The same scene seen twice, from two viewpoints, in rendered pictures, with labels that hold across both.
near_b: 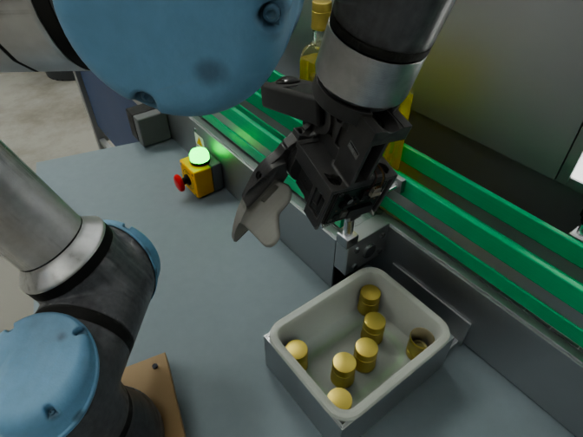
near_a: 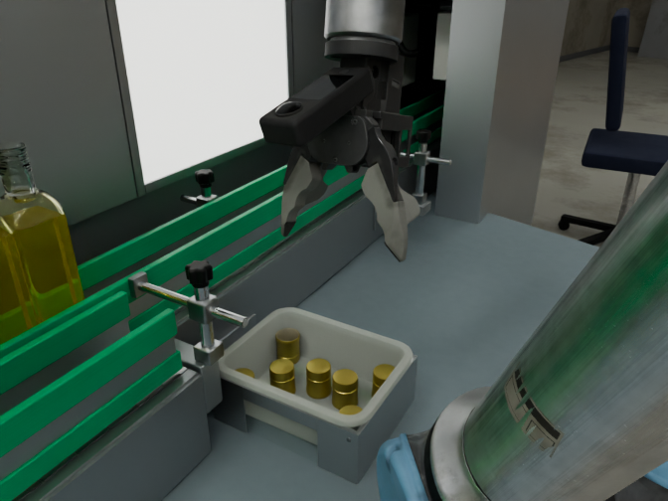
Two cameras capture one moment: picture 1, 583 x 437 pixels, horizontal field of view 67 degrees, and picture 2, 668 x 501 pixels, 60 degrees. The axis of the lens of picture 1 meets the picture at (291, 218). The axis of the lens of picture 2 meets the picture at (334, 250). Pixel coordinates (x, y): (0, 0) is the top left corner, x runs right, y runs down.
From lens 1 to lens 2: 0.75 m
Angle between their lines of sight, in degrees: 87
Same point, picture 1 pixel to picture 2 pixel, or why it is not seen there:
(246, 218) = (404, 216)
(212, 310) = not seen: outside the picture
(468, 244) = (212, 260)
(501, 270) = (238, 249)
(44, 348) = not seen: hidden behind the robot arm
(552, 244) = (210, 217)
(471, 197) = (146, 250)
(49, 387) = not seen: hidden behind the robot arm
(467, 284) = (239, 285)
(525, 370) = (287, 291)
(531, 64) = (64, 113)
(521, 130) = (91, 179)
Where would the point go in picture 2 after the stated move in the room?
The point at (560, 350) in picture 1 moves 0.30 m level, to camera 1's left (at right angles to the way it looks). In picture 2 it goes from (291, 247) to (369, 346)
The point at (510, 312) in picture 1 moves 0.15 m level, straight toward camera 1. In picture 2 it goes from (263, 264) to (355, 278)
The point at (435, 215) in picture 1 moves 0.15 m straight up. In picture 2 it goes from (181, 270) to (166, 162)
